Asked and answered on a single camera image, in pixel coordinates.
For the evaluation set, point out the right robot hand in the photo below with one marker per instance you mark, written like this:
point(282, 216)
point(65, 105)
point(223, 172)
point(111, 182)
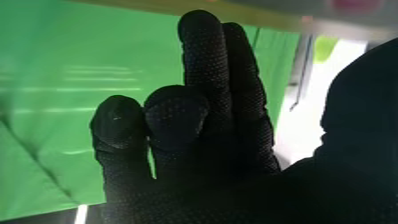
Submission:
point(237, 186)

